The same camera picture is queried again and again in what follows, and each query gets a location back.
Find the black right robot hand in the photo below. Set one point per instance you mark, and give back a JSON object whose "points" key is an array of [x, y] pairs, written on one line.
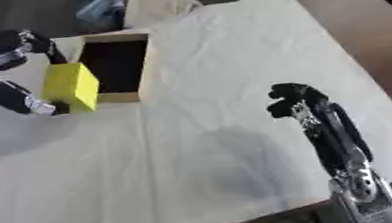
{"points": [[323, 123]]}

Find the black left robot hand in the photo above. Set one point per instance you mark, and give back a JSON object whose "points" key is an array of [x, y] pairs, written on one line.
{"points": [[5, 93]]}

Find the blue plastic bag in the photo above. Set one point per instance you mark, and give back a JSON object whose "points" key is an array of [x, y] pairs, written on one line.
{"points": [[101, 9]]}

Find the cream paper bag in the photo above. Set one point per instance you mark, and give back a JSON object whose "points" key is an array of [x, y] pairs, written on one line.
{"points": [[159, 6]]}

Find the open cardboard box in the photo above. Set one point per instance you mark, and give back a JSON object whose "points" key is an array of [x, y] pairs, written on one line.
{"points": [[119, 66]]}

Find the yellow block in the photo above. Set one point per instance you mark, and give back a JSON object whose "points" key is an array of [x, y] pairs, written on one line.
{"points": [[73, 87]]}

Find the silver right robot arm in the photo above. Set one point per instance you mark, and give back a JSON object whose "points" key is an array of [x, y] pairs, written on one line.
{"points": [[367, 200]]}

